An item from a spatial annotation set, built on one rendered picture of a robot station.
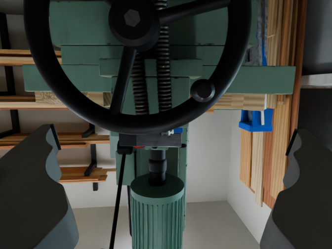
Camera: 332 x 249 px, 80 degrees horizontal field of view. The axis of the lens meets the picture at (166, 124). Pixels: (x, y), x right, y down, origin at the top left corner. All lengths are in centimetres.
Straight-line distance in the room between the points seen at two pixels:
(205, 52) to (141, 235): 55
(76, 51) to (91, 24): 7
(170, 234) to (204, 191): 278
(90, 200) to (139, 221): 279
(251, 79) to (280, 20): 145
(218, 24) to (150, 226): 56
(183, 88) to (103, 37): 22
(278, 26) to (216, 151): 199
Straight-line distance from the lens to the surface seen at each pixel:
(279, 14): 192
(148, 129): 27
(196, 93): 21
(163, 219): 66
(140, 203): 65
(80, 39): 50
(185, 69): 36
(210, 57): 46
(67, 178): 283
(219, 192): 355
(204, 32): 47
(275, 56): 186
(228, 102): 63
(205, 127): 309
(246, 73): 48
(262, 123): 139
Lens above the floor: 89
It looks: 10 degrees up
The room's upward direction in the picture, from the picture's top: 179 degrees counter-clockwise
